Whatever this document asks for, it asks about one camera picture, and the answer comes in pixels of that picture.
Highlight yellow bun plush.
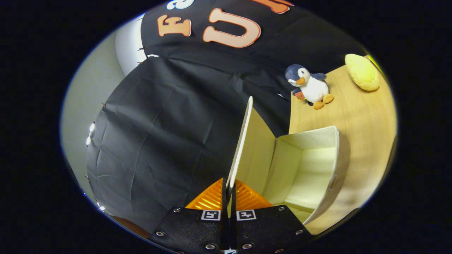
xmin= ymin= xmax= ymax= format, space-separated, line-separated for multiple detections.
xmin=345 ymin=54 xmax=380 ymax=91

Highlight penguin plush toy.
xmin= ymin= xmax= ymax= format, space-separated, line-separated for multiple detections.
xmin=285 ymin=64 xmax=334 ymax=110

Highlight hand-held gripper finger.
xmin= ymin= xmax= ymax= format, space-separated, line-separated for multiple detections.
xmin=230 ymin=179 xmax=315 ymax=254
xmin=148 ymin=178 xmax=230 ymax=254

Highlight beige fabric storage box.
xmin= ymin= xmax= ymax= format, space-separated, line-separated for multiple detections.
xmin=226 ymin=96 xmax=350 ymax=226

